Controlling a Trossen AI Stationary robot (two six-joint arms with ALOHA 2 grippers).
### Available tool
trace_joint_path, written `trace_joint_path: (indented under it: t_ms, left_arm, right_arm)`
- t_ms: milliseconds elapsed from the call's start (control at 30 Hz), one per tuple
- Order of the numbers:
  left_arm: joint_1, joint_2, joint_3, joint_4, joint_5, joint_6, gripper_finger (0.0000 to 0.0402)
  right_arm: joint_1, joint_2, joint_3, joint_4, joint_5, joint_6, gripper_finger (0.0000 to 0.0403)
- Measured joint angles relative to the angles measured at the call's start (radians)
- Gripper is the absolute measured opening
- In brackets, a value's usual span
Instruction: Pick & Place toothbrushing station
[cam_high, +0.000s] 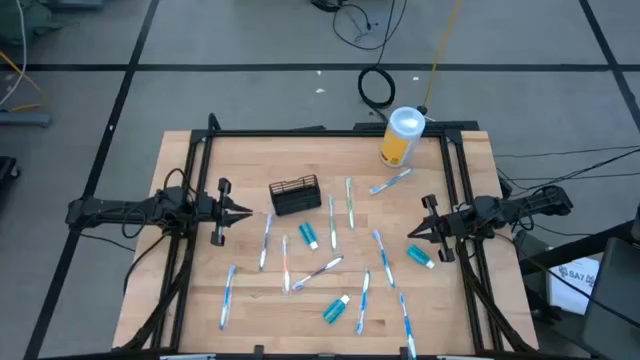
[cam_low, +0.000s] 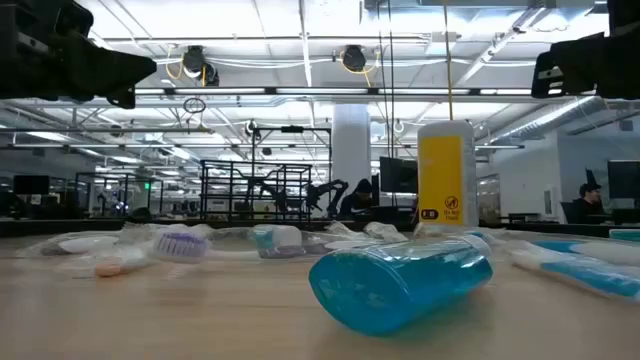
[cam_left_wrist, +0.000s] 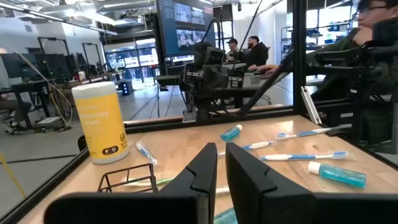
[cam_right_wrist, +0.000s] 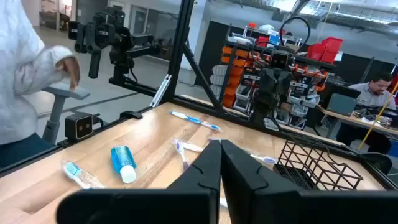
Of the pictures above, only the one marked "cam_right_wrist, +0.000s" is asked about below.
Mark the black frame clamp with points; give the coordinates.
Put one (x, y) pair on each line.
(130, 115)

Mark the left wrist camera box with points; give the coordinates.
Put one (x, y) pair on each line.
(279, 59)

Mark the person's hand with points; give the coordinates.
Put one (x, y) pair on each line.
(72, 70)

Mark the grey laptop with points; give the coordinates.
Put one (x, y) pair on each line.
(342, 104)

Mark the grey office chair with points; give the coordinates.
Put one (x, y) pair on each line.
(66, 91)

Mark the red plastic bin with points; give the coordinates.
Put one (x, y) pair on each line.
(262, 41)
(314, 51)
(332, 43)
(328, 57)

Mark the black aluminium table frame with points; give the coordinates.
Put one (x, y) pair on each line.
(182, 62)

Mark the black table-level camera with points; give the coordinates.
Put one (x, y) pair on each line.
(77, 126)

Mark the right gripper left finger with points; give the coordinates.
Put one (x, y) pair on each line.
(186, 205)

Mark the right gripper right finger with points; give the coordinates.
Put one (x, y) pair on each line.
(264, 202)

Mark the person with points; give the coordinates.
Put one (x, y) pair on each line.
(18, 77)
(374, 93)

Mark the blue mouthwash bottle white cap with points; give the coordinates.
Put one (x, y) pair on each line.
(122, 158)

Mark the parts rack with orange bins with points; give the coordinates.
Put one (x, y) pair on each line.
(231, 90)

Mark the purple white toothbrush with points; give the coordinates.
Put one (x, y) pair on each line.
(180, 149)

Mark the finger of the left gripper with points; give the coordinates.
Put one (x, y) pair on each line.
(268, 84)
(283, 84)

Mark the blue white toothbrush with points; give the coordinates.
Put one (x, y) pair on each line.
(194, 120)
(73, 170)
(264, 159)

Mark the silver frame strip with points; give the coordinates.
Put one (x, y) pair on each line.
(161, 88)

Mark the wooden top desk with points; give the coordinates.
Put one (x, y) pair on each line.
(342, 117)

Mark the black background robot arm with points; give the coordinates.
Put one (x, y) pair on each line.
(104, 34)

